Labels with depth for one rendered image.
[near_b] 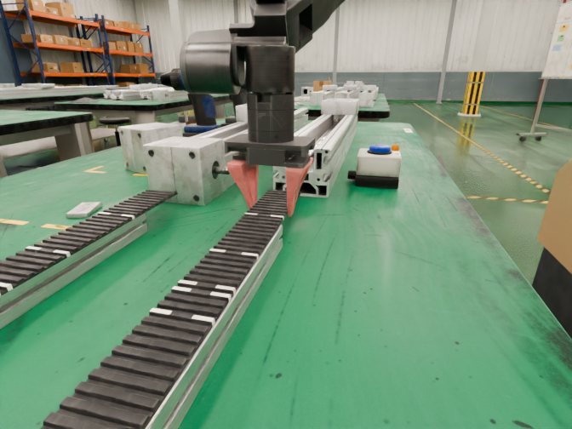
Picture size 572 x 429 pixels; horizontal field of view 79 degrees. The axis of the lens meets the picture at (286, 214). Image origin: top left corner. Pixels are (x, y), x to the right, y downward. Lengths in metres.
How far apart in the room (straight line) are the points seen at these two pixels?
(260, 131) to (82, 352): 0.27
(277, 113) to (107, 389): 0.31
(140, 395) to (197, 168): 0.40
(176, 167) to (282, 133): 0.23
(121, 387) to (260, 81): 0.31
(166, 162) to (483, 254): 0.47
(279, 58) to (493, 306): 0.33
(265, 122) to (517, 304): 0.31
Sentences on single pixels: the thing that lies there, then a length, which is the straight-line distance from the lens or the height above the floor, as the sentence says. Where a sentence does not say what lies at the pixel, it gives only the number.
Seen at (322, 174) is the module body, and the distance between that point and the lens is 0.60.
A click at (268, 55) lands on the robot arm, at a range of 0.41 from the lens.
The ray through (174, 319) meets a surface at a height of 0.81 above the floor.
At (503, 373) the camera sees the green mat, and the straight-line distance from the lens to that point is 0.31.
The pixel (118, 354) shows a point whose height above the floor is 0.81.
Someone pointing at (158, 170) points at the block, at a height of 0.83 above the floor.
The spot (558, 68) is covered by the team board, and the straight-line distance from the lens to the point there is 6.77.
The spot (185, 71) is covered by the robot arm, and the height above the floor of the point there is 0.98.
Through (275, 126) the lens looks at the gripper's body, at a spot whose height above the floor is 0.92.
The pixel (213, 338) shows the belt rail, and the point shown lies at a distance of 0.27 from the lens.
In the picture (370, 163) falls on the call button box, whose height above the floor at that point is 0.83.
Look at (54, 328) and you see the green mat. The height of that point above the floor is 0.78.
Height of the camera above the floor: 0.98
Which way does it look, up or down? 22 degrees down
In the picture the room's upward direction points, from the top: straight up
